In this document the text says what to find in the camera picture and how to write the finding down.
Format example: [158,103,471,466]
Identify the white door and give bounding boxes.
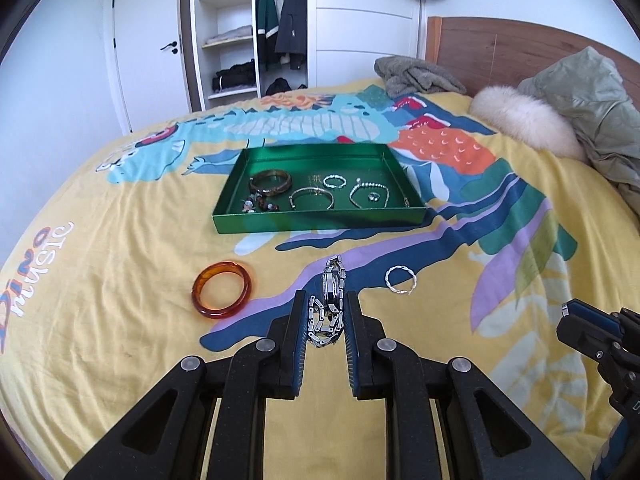
[102,0,193,136]

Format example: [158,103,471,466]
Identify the folded light clothes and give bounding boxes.
[205,25,253,45]

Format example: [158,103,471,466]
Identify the grey crumpled blanket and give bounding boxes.
[374,56,468,97]

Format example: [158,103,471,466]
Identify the long pearl necklace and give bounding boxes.
[349,178,413,210]

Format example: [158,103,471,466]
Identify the thin silver cuff bracelet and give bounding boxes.
[288,186,335,211]

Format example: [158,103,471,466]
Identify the dark grey hanging coat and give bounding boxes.
[274,0,307,71]

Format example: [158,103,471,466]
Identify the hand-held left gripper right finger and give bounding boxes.
[344,290,586,480]

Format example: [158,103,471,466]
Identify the dark green hanging jacket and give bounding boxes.
[257,0,281,72]

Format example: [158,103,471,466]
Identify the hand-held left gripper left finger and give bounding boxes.
[64,290,308,480]

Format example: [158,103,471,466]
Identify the white fluffy pillow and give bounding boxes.
[469,86,588,161]

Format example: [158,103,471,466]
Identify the silver metal link bracelet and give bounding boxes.
[306,255,348,349]

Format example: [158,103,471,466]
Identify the folded black clothes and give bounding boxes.
[212,59,257,93]

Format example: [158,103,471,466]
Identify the brown beaded bracelet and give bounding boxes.
[239,195,281,214]

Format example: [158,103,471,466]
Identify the orange amber bangle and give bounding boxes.
[191,261,252,319]

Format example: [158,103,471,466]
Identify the olive puffer coat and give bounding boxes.
[517,46,640,196]

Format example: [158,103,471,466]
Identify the wooden headboard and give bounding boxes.
[425,16,640,96]

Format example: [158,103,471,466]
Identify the white wardrobe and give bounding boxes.
[189,0,426,111]

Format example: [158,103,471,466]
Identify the black bundle on wardrobe floor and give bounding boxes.
[265,77,308,97]

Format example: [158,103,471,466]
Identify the yellow printed bedsheet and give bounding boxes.
[0,77,640,480]

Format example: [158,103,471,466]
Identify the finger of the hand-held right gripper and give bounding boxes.
[556,299,624,359]
[618,307,640,356]

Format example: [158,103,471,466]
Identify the dark brown bangle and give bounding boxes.
[248,169,293,198]

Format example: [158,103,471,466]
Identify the green metallic tray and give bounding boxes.
[211,143,429,235]

